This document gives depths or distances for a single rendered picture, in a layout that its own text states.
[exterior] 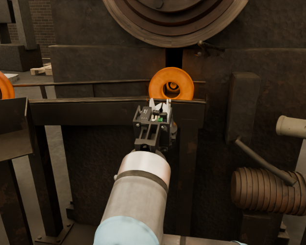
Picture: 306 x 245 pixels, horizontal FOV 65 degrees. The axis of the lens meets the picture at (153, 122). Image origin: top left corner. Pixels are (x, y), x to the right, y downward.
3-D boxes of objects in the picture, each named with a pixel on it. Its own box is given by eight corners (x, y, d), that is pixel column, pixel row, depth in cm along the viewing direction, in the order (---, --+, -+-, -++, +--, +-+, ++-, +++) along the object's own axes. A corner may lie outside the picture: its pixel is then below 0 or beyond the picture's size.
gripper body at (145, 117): (174, 105, 49) (166, 148, 40) (174, 136, 54) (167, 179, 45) (137, 103, 50) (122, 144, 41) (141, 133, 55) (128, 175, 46)
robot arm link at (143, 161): (168, 204, 42) (116, 198, 44) (171, 182, 46) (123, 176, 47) (167, 172, 36) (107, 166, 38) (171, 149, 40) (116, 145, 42)
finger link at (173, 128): (178, 115, 56) (175, 142, 49) (178, 121, 57) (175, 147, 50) (159, 114, 57) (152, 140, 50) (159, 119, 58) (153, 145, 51)
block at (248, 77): (222, 133, 91) (230, 70, 82) (244, 135, 90) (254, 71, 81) (225, 147, 81) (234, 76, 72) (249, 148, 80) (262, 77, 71)
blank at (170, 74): (144, 74, 84) (142, 76, 81) (186, 60, 79) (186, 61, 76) (158, 114, 89) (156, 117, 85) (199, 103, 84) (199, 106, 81)
